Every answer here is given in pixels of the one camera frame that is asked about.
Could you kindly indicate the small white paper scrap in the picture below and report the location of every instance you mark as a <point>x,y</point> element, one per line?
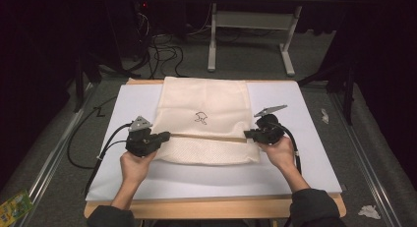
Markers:
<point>325,116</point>

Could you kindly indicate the cream mesh laundry bag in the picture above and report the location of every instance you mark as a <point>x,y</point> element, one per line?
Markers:
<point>203,122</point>

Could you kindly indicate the white foam mat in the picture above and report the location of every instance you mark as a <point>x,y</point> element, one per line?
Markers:
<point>196,181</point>

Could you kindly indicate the crumpled white tissue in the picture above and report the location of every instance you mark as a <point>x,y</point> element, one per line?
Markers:
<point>369,212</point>

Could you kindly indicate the green and yellow packet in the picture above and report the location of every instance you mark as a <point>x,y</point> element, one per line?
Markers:
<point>14,209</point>

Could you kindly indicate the person's right hand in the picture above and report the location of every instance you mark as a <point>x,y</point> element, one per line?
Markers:
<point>280,155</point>

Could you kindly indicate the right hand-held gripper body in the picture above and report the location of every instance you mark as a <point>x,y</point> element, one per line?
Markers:
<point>270,128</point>

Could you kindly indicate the black metal stand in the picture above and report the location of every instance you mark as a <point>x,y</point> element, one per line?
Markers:
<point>78,86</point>
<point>349,92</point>

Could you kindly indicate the person's left hand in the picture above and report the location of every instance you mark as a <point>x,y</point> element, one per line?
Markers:
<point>136,169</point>

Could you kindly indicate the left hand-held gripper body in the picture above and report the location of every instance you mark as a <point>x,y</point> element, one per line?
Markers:
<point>142,143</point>

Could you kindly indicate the metal floor rail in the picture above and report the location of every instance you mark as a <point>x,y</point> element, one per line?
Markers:
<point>367,174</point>
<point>49,161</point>

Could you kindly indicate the grey metal desk frame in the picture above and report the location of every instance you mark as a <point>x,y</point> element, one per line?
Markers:
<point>255,20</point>

